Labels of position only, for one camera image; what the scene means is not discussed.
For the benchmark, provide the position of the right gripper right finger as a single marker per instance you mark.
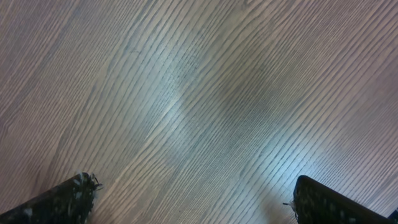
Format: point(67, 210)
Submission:
point(315, 203)

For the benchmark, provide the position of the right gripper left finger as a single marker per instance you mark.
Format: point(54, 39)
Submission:
point(70, 202)

